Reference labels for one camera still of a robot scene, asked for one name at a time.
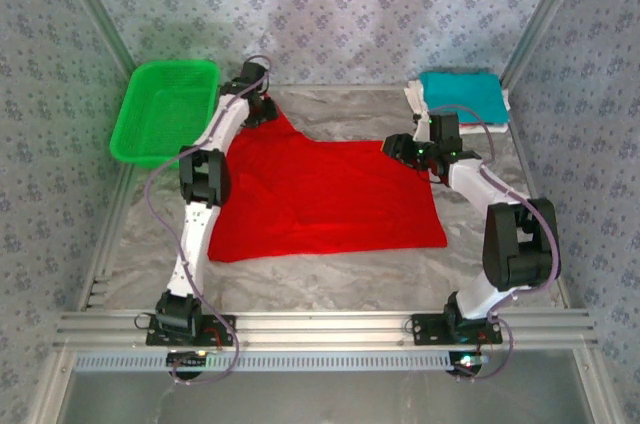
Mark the red t-shirt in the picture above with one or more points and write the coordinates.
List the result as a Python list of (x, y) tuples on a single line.
[(330, 199)]

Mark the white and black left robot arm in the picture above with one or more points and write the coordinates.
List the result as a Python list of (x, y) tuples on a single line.
[(197, 229)]

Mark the teal folded t-shirt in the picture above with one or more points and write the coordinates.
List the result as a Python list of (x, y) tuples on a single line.
[(470, 89)]

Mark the green plastic basket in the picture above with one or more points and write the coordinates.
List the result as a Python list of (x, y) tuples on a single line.
[(165, 114)]

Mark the right controller board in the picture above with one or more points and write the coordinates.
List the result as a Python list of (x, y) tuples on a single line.
[(467, 361)]

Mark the controller board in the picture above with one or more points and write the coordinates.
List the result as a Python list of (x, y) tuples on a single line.
[(187, 357), (467, 361)]

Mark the left controller board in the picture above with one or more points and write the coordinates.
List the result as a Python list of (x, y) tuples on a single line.
[(187, 357)]

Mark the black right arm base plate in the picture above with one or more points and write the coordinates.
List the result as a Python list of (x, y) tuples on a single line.
[(430, 329)]

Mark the aluminium frame post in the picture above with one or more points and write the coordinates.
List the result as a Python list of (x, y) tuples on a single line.
[(95, 9), (545, 14)]

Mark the aluminium mounting rail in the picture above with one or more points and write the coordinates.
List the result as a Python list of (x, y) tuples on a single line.
[(325, 329)]

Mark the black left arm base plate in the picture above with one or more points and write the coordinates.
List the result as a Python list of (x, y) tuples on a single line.
[(220, 331)]

